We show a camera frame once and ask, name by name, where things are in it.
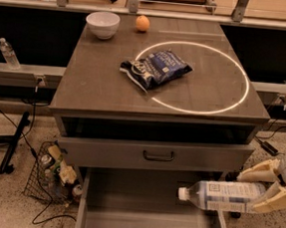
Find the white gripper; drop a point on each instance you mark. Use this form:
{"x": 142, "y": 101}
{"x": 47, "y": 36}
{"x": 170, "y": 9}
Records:
{"x": 275, "y": 196}

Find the blue label plastic water bottle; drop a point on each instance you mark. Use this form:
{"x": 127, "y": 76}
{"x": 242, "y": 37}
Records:
{"x": 222, "y": 196}

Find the grey drawer cabinet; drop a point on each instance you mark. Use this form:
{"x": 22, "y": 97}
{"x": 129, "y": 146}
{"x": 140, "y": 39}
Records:
{"x": 201, "y": 121}

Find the open middle drawer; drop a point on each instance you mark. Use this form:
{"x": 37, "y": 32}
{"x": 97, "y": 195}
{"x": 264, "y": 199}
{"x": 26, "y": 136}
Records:
{"x": 134, "y": 198}

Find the small clear water bottle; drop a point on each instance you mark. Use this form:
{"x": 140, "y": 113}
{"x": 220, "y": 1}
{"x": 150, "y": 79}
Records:
{"x": 9, "y": 55}

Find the black power adapter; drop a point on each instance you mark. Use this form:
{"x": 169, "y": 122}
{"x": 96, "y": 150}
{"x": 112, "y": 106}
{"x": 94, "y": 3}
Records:
{"x": 269, "y": 148}

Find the blue chip bag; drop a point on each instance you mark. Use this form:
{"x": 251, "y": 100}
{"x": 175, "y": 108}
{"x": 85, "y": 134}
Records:
{"x": 155, "y": 69}

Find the orange fruit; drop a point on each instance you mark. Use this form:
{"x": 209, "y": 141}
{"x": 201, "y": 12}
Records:
{"x": 142, "y": 23}

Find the soda can in basket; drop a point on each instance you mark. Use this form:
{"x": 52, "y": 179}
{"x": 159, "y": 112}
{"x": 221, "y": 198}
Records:
{"x": 47, "y": 160}

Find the white ceramic bowl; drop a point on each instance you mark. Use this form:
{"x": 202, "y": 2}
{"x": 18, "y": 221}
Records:
{"x": 104, "y": 25}

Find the metal railing ledge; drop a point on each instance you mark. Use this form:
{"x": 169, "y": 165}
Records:
{"x": 31, "y": 76}

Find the black floor stand leg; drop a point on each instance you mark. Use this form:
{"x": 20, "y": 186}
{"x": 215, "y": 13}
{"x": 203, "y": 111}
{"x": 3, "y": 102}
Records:
{"x": 5, "y": 166}

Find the top drawer with black handle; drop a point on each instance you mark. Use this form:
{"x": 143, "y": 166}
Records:
{"x": 154, "y": 155}

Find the black wire basket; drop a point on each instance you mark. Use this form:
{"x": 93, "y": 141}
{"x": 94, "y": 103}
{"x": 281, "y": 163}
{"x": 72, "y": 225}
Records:
{"x": 45, "y": 184}

